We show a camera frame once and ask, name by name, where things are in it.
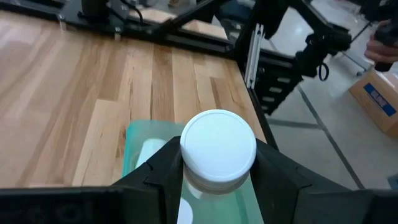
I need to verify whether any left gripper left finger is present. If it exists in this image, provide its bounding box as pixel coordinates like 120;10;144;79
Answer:
110;136;185;224

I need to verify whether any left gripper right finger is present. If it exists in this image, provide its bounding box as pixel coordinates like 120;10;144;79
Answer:
249;138;312;224

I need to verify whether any white pill bottle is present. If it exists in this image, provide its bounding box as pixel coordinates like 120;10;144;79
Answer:
177;197;194;224
135;138;169;170
179;108;258;195

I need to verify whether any green translucent plastic basket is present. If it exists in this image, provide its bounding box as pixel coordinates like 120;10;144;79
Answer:
122;119;265;224

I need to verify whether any cardboard box with blue label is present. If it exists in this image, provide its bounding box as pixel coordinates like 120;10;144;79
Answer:
348;67;398;139

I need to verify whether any person's hand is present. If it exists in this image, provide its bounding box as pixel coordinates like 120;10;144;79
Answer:
363;20;398;65

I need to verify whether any silver metal bracket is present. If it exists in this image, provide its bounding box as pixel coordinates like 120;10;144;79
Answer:
244;23;265;90

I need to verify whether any black cable loop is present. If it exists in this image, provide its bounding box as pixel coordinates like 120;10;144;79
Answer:
317;62;330;82

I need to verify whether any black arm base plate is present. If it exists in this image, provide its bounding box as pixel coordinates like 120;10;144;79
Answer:
57;0;147;35

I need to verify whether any black handle grip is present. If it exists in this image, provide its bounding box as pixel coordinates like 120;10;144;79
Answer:
371;21;398;73

